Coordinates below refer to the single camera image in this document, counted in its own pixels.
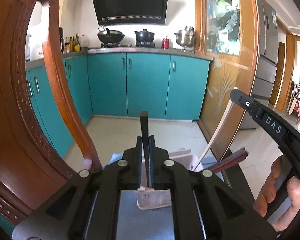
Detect wooden interior door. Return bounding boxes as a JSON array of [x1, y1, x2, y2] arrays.
[[269, 42, 285, 106]]

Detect light wooden chopstick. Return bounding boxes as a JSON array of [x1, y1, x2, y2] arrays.
[[191, 99, 234, 171]]

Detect black cooking pot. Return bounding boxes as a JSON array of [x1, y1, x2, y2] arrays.
[[134, 29, 154, 42]]

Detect red thermos bottle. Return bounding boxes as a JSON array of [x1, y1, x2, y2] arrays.
[[162, 36, 170, 50]]

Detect black range hood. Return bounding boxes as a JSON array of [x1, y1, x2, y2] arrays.
[[93, 0, 168, 25]]

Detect teal lower kitchen cabinets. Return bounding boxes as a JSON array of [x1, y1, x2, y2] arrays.
[[25, 52, 211, 159]]

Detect black chopstick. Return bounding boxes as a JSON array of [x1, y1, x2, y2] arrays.
[[140, 111, 151, 187]]

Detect silver multi-door refrigerator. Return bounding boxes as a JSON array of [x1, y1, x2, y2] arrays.
[[238, 0, 280, 130]]

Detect carved wooden chair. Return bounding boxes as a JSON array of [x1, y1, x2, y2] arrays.
[[0, 0, 102, 225]]

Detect wooden frame glass partition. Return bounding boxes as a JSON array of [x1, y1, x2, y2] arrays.
[[194, 0, 260, 160]]

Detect black gas stove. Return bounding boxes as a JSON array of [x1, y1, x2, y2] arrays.
[[101, 42, 155, 48]]

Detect person's right hand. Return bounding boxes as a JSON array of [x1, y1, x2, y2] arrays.
[[253, 156, 300, 233]]

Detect black wok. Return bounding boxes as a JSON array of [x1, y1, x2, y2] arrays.
[[97, 26, 125, 43]]

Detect stainless steel stock pot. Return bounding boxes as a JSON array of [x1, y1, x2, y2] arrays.
[[174, 25, 196, 48]]

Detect white plastic utensil basket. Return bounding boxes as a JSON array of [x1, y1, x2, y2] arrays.
[[135, 149, 204, 210]]

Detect grey kitchen countertop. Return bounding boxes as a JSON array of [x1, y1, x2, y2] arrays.
[[25, 47, 214, 71]]

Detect blue striped seat cloth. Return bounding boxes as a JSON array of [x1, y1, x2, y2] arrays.
[[84, 152, 225, 240]]

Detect oil and sauce bottles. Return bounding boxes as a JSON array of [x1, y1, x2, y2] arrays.
[[64, 34, 81, 54]]

